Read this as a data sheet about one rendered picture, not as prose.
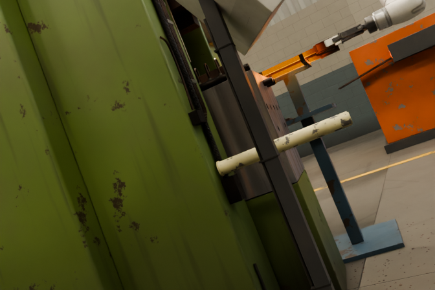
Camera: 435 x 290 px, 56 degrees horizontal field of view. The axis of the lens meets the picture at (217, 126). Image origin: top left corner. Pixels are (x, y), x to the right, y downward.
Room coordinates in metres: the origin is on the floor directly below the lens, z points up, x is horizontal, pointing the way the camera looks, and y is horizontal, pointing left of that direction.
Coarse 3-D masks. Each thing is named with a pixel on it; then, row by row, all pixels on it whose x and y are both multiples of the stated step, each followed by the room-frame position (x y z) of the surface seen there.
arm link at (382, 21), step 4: (384, 8) 1.78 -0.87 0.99; (376, 12) 1.79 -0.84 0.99; (380, 12) 1.78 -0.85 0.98; (384, 12) 1.77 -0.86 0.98; (372, 16) 1.81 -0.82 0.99; (376, 16) 1.78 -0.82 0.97; (380, 16) 1.78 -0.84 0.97; (384, 16) 1.77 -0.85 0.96; (388, 16) 1.77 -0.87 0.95; (376, 20) 1.78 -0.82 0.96; (380, 20) 1.78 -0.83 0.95; (384, 20) 1.77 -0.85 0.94; (388, 20) 1.77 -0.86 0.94; (376, 24) 1.80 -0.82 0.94; (380, 24) 1.79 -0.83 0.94; (384, 24) 1.78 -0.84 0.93; (388, 24) 1.79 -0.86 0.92; (380, 28) 1.80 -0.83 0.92; (384, 28) 1.83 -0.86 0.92
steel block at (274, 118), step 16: (256, 80) 1.53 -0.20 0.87; (208, 96) 1.56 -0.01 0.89; (224, 96) 1.54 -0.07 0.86; (256, 96) 1.51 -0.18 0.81; (224, 112) 1.55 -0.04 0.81; (240, 112) 1.53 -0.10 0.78; (272, 112) 1.59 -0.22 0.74; (224, 128) 1.56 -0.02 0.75; (240, 128) 1.54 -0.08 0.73; (272, 128) 1.51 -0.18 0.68; (224, 144) 1.56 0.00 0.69; (240, 144) 1.55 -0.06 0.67; (288, 160) 1.51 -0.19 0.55; (240, 176) 1.56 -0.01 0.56; (256, 176) 1.54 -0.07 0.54; (256, 192) 1.55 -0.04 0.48
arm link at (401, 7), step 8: (392, 0) 1.77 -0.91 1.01; (400, 0) 1.75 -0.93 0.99; (408, 0) 1.73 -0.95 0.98; (416, 0) 1.72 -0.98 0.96; (424, 0) 1.73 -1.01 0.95; (392, 8) 1.75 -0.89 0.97; (400, 8) 1.74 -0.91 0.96; (408, 8) 1.73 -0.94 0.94; (416, 8) 1.73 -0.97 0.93; (424, 8) 1.74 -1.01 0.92; (392, 16) 1.76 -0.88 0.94; (400, 16) 1.75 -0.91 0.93; (408, 16) 1.75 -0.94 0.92; (392, 24) 1.79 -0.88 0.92
